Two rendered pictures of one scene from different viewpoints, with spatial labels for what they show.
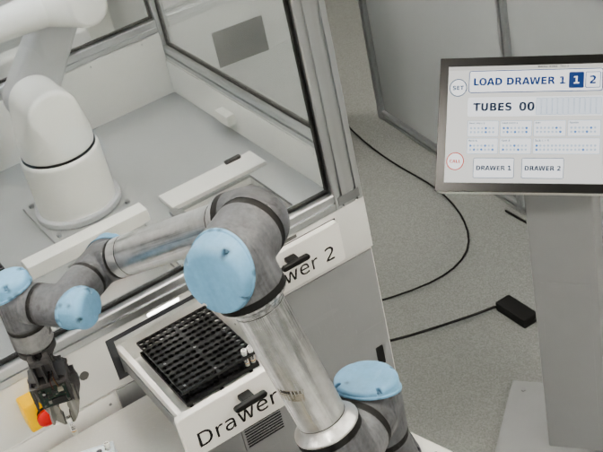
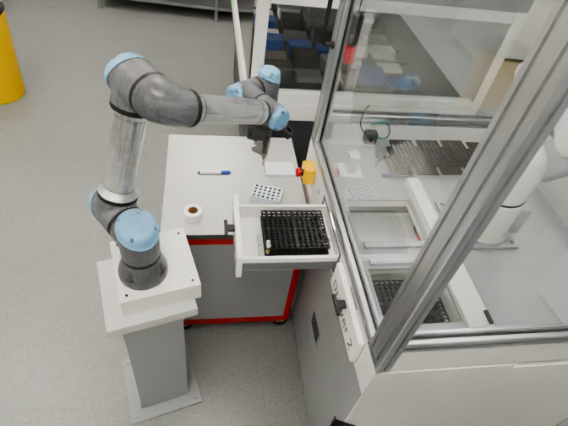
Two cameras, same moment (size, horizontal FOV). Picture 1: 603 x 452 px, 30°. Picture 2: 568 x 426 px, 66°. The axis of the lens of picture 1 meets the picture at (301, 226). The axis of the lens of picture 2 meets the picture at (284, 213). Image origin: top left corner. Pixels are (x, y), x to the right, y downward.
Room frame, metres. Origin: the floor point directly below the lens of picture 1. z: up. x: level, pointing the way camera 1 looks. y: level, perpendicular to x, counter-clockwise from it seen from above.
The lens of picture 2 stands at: (2.04, -0.76, 2.02)
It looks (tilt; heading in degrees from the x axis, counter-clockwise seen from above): 45 degrees down; 101
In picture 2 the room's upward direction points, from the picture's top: 10 degrees clockwise
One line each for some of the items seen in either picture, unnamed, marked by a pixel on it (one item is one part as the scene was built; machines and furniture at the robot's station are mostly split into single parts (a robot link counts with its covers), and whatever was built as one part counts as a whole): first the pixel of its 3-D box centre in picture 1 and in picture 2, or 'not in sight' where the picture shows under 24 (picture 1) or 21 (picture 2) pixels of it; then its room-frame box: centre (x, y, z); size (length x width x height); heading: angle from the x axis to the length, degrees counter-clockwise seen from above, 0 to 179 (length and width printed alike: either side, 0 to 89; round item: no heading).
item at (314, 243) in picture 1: (289, 266); (346, 309); (2.13, 0.05, 0.87); 0.29 x 0.02 x 0.11; 116
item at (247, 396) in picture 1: (247, 398); (229, 227); (1.68, 0.18, 0.91); 0.07 x 0.04 x 0.01; 116
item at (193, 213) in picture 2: not in sight; (193, 213); (1.49, 0.30, 0.78); 0.07 x 0.07 x 0.04
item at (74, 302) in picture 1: (69, 300); (248, 95); (1.63, 0.43, 1.27); 0.11 x 0.11 x 0.08; 61
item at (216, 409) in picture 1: (244, 403); (237, 234); (1.71, 0.19, 0.87); 0.29 x 0.02 x 0.11; 116
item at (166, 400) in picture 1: (196, 357); (296, 235); (1.90, 0.28, 0.86); 0.40 x 0.26 x 0.06; 26
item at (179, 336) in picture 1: (197, 358); (293, 234); (1.89, 0.28, 0.87); 0.22 x 0.18 x 0.06; 26
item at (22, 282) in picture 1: (18, 300); (267, 84); (1.66, 0.52, 1.27); 0.09 x 0.08 x 0.11; 61
